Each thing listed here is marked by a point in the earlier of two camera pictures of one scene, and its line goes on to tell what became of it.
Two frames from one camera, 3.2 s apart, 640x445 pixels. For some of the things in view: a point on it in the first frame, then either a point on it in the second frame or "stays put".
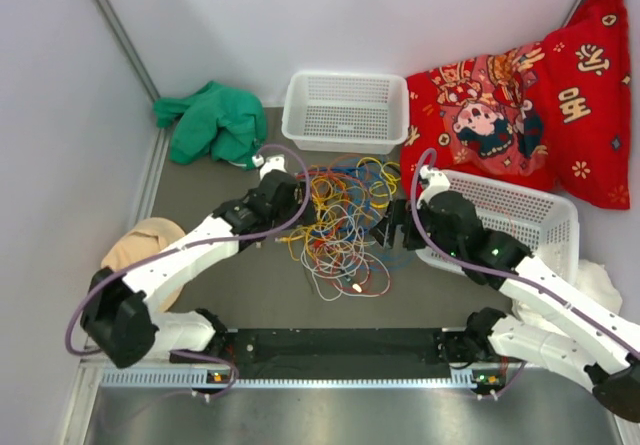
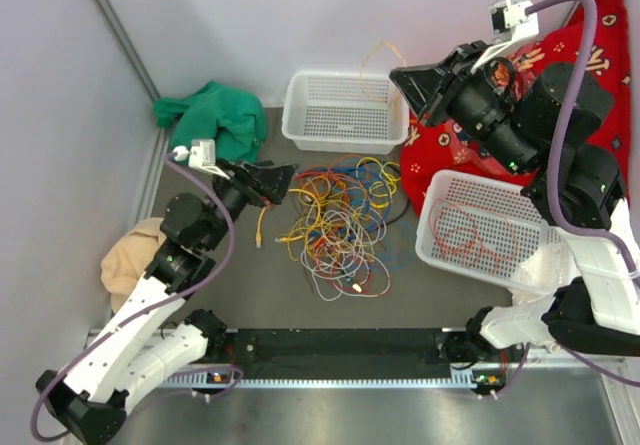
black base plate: (337, 353) stays put
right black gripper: (400, 212) to (427, 87)
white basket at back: (346, 112) stays put
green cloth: (214, 123) stays put
